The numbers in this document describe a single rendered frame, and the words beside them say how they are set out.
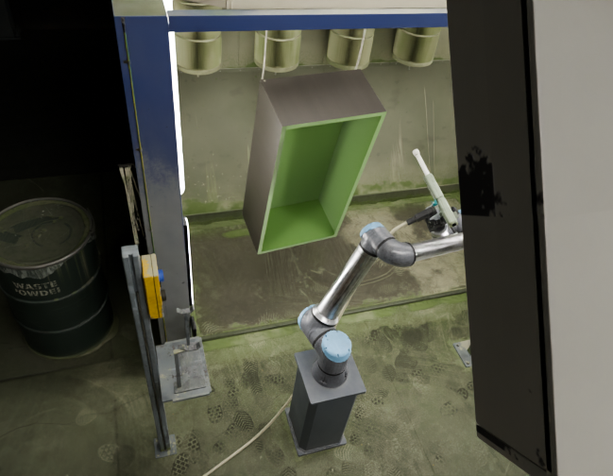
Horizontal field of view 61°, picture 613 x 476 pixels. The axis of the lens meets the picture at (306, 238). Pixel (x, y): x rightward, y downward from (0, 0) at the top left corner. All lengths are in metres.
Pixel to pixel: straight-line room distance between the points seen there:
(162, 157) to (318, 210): 1.81
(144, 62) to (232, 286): 2.21
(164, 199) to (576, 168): 2.20
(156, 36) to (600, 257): 1.82
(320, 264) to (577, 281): 3.80
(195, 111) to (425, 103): 2.01
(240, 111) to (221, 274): 1.30
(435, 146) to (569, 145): 4.60
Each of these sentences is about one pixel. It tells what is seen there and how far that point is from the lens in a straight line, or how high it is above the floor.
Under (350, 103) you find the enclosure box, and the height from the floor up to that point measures 1.65.
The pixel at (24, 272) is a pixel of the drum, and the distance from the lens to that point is 3.13.
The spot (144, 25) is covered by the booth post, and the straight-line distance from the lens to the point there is 2.03.
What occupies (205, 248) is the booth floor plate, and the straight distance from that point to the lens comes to 4.18.
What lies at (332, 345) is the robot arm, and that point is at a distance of 2.62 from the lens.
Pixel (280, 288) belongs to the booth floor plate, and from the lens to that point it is 3.93.
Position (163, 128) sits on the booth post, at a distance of 2.23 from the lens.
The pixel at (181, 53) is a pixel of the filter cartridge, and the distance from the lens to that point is 3.83.
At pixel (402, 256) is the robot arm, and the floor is 1.41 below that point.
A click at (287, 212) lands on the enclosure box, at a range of 3.81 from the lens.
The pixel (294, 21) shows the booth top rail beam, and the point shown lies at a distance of 2.11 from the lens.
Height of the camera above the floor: 3.05
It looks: 44 degrees down
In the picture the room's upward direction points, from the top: 9 degrees clockwise
